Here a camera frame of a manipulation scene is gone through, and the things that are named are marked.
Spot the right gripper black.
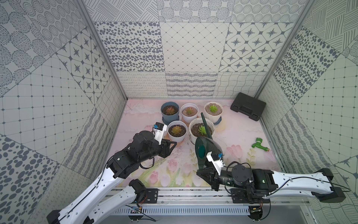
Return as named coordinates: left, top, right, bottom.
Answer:
left=196, top=165, right=248, bottom=191

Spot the white pot yellow-green succulent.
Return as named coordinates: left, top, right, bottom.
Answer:
left=168, top=120, right=187, bottom=144

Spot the dark green watering can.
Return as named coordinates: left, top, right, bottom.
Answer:
left=195, top=113, right=223, bottom=169

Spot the large white pot green succulent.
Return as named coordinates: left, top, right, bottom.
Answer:
left=189, top=118, right=215, bottom=144

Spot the small white pot reddish succulent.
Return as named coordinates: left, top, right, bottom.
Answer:
left=180, top=103, right=199, bottom=124

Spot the white pot brown soil succulent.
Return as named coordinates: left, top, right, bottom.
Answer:
left=204, top=102, right=223, bottom=123

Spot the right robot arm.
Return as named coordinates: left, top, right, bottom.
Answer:
left=197, top=164, right=346, bottom=203

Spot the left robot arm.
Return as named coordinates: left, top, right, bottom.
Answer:
left=47, top=130, right=177, bottom=224

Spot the blue-grey pot red succulent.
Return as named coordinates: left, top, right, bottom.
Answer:
left=161, top=102, right=180, bottom=125

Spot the floral pink table mat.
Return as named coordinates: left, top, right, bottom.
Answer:
left=110, top=99, right=282, bottom=188

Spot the blue-grey saucer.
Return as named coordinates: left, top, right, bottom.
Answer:
left=213, top=116, right=222, bottom=126

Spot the small green circuit board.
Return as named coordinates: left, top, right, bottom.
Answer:
left=128, top=208, right=143, bottom=221

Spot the black plastic tool case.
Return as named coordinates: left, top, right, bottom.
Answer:
left=230, top=92, right=266, bottom=121

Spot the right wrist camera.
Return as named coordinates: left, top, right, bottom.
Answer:
left=207, top=152, right=224, bottom=176

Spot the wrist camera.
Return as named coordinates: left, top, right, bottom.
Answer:
left=153, top=122, right=167, bottom=144
left=207, top=152, right=224, bottom=176

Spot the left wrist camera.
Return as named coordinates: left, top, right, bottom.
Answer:
left=153, top=122, right=167, bottom=144

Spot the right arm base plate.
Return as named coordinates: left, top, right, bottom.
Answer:
left=229, top=188, right=270, bottom=204

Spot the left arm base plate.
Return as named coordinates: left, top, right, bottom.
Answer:
left=142, top=188, right=159, bottom=204

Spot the aluminium mounting rail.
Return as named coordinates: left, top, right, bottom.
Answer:
left=101, top=187, right=309, bottom=206

